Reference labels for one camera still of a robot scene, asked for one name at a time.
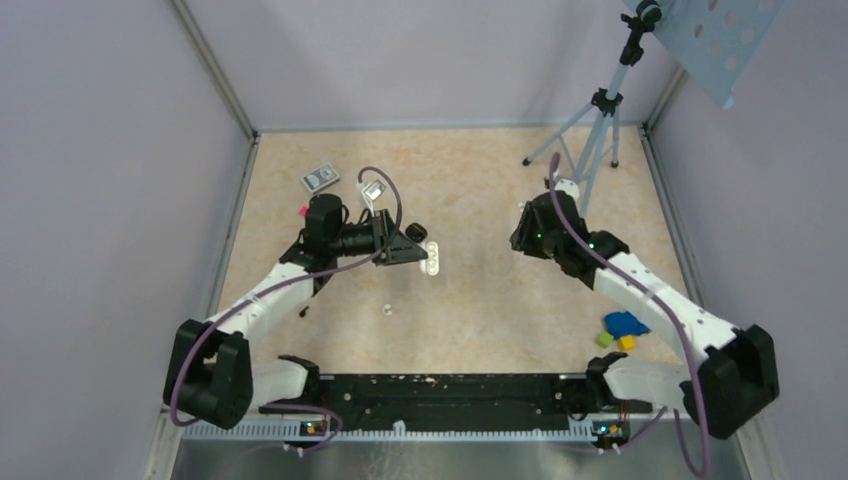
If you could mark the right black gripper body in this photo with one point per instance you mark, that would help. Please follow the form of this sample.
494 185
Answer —
531 240

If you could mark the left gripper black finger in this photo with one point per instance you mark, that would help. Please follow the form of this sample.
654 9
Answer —
400 260
401 245

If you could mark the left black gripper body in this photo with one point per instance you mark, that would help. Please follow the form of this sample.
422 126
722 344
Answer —
381 235

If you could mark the white earbud charging case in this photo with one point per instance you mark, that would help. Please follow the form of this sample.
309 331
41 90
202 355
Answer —
431 265

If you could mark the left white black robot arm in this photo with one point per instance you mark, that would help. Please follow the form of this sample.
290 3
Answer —
211 376

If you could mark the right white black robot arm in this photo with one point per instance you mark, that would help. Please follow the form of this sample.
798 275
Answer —
727 375

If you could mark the small black case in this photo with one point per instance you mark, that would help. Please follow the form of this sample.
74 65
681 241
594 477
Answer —
416 232

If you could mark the grey playing card box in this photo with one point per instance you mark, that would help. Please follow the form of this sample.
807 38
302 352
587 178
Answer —
320 178

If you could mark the green cube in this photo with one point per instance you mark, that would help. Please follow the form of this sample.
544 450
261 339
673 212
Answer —
604 339

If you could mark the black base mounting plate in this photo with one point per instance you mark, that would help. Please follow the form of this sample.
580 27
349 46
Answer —
463 402

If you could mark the perforated grey metal plate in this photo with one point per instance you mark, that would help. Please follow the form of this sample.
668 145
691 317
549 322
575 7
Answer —
712 41

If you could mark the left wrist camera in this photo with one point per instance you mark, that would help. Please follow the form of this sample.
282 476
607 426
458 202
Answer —
370 191

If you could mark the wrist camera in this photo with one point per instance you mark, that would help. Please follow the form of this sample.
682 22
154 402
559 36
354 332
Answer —
569 187
370 191

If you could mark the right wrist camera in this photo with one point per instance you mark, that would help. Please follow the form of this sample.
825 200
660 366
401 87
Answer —
569 187

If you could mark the grey camera tripod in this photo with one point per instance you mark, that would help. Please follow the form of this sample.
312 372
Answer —
604 135

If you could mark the white cable duct rail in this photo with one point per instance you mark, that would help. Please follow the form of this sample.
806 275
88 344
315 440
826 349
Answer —
289 430

